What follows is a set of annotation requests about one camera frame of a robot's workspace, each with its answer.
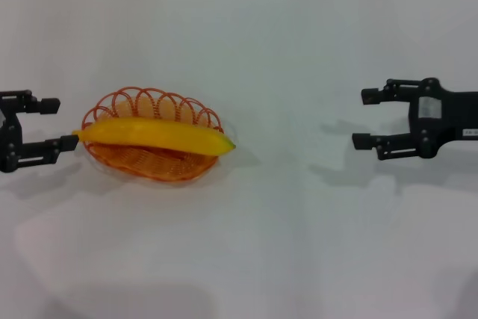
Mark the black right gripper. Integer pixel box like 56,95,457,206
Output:
351,76,478,161

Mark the orange wire basket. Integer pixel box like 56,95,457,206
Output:
81,86,226,185

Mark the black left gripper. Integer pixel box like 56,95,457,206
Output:
0,89,80,175

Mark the yellow banana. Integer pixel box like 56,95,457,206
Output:
72,117,238,157

